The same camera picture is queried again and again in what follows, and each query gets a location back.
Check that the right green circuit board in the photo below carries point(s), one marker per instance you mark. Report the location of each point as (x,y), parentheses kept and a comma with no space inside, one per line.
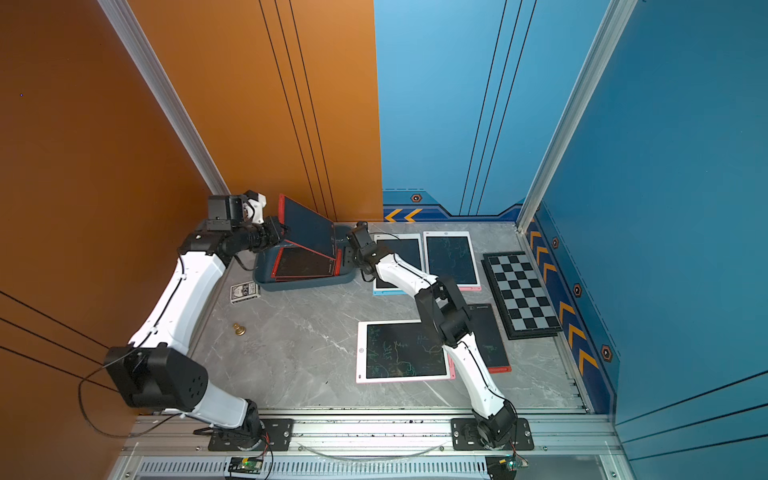
(504,467)

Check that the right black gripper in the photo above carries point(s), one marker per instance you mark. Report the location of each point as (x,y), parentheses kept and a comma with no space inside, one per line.
(352,248)

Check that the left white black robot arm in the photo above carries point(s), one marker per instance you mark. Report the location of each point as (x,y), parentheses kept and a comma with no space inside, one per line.
(154,371)

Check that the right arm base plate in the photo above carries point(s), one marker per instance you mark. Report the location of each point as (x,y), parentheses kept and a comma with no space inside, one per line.
(468,434)

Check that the light blue writing tablet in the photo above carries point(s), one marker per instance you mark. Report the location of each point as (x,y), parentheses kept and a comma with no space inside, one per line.
(408,247)

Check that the small brass piece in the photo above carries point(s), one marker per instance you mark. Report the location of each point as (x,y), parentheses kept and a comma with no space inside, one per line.
(239,329)

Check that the green circuit board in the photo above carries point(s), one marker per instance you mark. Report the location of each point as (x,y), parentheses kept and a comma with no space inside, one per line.
(246,468)
(504,467)

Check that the pink writing tablet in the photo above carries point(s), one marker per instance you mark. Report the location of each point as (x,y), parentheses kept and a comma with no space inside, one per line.
(396,351)
(450,253)

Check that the aluminium corner post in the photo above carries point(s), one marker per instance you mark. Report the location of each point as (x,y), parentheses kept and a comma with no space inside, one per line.
(129,31)
(608,35)

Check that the left green circuit board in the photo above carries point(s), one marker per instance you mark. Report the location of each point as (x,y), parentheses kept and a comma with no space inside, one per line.
(246,468)

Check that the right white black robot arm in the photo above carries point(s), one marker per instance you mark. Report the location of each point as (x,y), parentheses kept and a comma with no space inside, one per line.
(446,317)

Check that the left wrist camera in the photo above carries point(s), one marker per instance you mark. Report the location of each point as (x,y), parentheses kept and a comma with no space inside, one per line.
(254,204)

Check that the teal storage box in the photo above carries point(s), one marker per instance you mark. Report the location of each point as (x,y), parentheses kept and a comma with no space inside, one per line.
(265,262)

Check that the red writing tablet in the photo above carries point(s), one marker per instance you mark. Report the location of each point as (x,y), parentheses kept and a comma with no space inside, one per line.
(488,338)
(295,262)
(306,228)

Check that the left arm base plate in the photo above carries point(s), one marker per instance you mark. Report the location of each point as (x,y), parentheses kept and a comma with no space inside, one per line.
(269,435)

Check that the left aluminium corner post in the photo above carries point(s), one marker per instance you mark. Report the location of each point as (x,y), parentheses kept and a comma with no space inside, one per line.
(129,31)

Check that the right aluminium corner post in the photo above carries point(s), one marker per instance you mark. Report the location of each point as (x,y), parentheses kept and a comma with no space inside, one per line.
(608,35)

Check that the aluminium front rail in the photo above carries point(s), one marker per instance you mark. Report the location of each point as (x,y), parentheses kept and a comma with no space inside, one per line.
(379,444)

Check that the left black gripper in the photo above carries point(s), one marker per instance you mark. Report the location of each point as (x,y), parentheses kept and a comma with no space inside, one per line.
(272,225)

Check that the black grey chessboard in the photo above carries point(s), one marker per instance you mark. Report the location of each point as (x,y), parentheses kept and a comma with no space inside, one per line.
(520,296)

